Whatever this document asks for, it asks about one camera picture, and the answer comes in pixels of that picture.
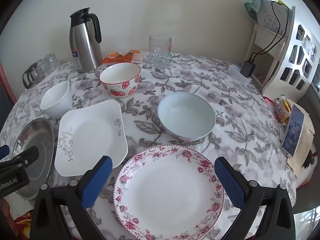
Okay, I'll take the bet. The green cloth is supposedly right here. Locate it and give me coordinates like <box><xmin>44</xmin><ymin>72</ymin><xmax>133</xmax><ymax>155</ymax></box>
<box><xmin>244</xmin><ymin>0</ymin><xmax>262</xmax><ymax>20</ymax></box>

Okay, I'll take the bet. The white square bowl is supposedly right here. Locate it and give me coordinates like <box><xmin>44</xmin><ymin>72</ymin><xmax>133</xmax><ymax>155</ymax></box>
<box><xmin>40</xmin><ymin>81</ymin><xmax>73</xmax><ymax>120</ymax></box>

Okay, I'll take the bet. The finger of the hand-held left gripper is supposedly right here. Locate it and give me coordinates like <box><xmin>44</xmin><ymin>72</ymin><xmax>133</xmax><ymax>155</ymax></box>
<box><xmin>0</xmin><ymin>146</ymin><xmax>40</xmax><ymax>170</ymax></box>
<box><xmin>0</xmin><ymin>144</ymin><xmax>10</xmax><ymax>160</ymax></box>

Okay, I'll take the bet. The strawberry print bowl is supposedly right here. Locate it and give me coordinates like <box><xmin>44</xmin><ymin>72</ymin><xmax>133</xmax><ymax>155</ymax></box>
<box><xmin>99</xmin><ymin>62</ymin><xmax>142</xmax><ymax>98</ymax></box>

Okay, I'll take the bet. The beige paper bag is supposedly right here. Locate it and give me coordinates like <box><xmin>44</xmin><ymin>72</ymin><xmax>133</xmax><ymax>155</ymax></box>
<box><xmin>286</xmin><ymin>105</ymin><xmax>315</xmax><ymax>179</ymax></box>

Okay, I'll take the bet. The black charger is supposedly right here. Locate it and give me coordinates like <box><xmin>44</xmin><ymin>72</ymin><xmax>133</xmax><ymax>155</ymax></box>
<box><xmin>240</xmin><ymin>60</ymin><xmax>256</xmax><ymax>78</ymax></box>

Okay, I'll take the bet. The stainless steel thermos jug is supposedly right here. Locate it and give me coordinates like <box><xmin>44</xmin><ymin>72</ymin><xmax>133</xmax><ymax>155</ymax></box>
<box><xmin>69</xmin><ymin>7</ymin><xmax>103</xmax><ymax>73</ymax></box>

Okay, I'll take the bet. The smartphone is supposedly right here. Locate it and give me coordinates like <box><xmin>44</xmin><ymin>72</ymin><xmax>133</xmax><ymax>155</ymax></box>
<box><xmin>282</xmin><ymin>104</ymin><xmax>305</xmax><ymax>157</ymax></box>

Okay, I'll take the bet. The white power strip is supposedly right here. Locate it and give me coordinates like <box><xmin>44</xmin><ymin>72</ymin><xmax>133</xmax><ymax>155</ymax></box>
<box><xmin>228</xmin><ymin>64</ymin><xmax>252</xmax><ymax>85</ymax></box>

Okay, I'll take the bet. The black cable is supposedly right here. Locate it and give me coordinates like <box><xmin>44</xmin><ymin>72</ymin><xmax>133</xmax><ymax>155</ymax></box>
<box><xmin>249</xmin><ymin>0</ymin><xmax>290</xmax><ymax>63</ymax></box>

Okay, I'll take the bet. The red patterned cushion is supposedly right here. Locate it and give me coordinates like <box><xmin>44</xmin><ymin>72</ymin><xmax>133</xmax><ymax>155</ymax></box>
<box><xmin>10</xmin><ymin>210</ymin><xmax>35</xmax><ymax>240</ymax></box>

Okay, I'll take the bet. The small clear glass cup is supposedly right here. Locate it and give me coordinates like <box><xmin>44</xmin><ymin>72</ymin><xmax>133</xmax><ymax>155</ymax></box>
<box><xmin>37</xmin><ymin>59</ymin><xmax>50</xmax><ymax>78</ymax></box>
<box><xmin>44</xmin><ymin>53</ymin><xmax>60</xmax><ymax>73</ymax></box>

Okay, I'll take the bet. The small colourful box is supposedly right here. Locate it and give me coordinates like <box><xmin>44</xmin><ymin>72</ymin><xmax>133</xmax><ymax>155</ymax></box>
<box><xmin>274</xmin><ymin>95</ymin><xmax>292</xmax><ymax>124</ymax></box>

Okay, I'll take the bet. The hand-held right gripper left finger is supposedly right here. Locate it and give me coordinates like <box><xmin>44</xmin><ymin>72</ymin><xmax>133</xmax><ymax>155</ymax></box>
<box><xmin>30</xmin><ymin>155</ymin><xmax>113</xmax><ymax>240</ymax></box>

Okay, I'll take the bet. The white square plate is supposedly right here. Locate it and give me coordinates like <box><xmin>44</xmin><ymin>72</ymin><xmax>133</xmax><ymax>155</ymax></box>
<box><xmin>54</xmin><ymin>99</ymin><xmax>129</xmax><ymax>177</ymax></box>

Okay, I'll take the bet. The grey cardboard box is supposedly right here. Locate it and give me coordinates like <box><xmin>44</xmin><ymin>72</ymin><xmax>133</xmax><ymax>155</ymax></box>
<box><xmin>257</xmin><ymin>0</ymin><xmax>290</xmax><ymax>35</ymax></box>

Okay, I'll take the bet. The pink floral round plate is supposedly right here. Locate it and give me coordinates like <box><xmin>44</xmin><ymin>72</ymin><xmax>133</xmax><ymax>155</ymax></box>
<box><xmin>113</xmin><ymin>144</ymin><xmax>225</xmax><ymax>240</ymax></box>

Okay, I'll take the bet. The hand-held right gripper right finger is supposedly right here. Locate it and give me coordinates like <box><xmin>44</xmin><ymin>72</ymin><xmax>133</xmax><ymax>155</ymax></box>
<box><xmin>214</xmin><ymin>156</ymin><xmax>297</xmax><ymax>240</ymax></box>

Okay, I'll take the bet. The stainless steel plate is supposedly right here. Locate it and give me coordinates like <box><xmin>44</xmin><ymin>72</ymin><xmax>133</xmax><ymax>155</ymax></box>
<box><xmin>13</xmin><ymin>118</ymin><xmax>55</xmax><ymax>201</ymax></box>

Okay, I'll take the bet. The clear glass mug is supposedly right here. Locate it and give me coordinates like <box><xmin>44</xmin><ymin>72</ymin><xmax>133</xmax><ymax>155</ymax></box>
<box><xmin>145</xmin><ymin>35</ymin><xmax>172</xmax><ymax>68</ymax></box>

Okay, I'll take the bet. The light blue bowl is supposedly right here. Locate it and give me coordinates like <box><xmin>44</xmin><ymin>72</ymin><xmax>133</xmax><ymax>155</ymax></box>
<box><xmin>157</xmin><ymin>92</ymin><xmax>216</xmax><ymax>142</ymax></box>

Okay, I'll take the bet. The orange snack packet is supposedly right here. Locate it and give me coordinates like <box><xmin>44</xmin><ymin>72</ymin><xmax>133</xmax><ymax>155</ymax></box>
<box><xmin>122</xmin><ymin>49</ymin><xmax>143</xmax><ymax>63</ymax></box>
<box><xmin>100</xmin><ymin>52</ymin><xmax>125</xmax><ymax>64</ymax></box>

